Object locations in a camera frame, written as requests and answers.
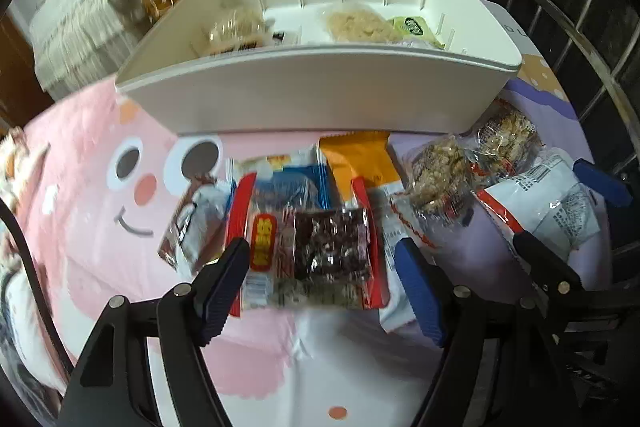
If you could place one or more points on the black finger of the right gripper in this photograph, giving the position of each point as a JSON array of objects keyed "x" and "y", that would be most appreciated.
[{"x": 545, "y": 261}]

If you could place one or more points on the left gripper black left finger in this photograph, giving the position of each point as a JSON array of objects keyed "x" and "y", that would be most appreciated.
[{"x": 210, "y": 296}]

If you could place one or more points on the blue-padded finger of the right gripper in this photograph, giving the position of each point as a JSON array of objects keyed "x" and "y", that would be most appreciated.
[{"x": 613, "y": 190}]

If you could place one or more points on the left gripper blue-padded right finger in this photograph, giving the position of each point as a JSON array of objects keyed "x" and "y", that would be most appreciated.
[{"x": 490, "y": 371}]

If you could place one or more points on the white red-striped snack bag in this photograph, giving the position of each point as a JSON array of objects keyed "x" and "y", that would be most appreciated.
[{"x": 546, "y": 200}]

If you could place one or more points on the clear mixed grain packet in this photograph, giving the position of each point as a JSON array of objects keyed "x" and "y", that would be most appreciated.
[{"x": 505, "y": 142}]

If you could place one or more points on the clear nut cluster packet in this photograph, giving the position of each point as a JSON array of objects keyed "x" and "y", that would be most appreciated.
[{"x": 439, "y": 180}]

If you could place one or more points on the brown and white snack packet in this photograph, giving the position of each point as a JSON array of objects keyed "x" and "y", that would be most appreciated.
[{"x": 196, "y": 224}]

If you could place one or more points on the orange and white snack packet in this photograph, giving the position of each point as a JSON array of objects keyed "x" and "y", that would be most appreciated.
[{"x": 365, "y": 173}]

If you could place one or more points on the blue and white snack packet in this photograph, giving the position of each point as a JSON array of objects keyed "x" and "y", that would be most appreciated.
[{"x": 296, "y": 180}]

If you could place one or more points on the red yellow label snack packet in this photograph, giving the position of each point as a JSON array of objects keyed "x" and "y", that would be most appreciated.
[{"x": 263, "y": 231}]

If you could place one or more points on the yellow puffed snack packet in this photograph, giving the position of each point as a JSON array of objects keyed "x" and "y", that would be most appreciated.
[{"x": 236, "y": 30}]

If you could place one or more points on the cartoon printed table cover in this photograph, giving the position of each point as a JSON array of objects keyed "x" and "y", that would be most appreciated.
[{"x": 304, "y": 366}]

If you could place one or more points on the metal window security bars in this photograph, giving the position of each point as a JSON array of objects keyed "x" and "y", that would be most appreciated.
[{"x": 592, "y": 47}]

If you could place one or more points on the green wrapped candy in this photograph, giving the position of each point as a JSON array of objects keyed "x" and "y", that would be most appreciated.
[{"x": 414, "y": 31}]

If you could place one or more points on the white plastic organizer bin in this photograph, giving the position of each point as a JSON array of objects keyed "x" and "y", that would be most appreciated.
[{"x": 303, "y": 80}]

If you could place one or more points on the beige cracker packet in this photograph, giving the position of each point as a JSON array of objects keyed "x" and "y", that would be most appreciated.
[{"x": 357, "y": 23}]

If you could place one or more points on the white lace-covered bed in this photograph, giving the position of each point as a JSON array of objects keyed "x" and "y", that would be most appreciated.
[{"x": 78, "y": 42}]

